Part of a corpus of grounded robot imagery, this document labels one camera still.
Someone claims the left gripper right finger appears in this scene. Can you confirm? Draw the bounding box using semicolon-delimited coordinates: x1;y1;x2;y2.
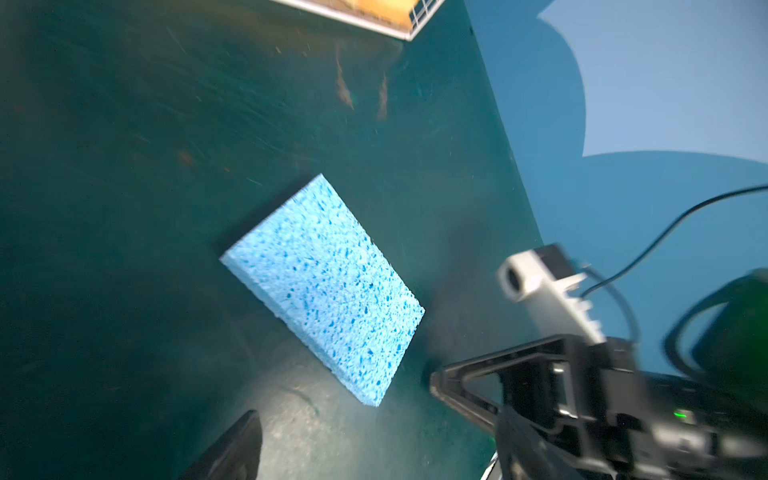
495;406;582;480

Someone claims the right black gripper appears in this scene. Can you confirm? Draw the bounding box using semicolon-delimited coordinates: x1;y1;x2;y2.
429;335;767;479

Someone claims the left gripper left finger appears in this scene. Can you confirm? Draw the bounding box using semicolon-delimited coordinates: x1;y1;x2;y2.
180;410;263;480

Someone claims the blue sponge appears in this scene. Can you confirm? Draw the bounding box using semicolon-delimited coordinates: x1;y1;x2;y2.
220;175;425;407

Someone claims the white wire wooden shelf rack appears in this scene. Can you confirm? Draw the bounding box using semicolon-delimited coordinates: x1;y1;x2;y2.
276;0;445;42

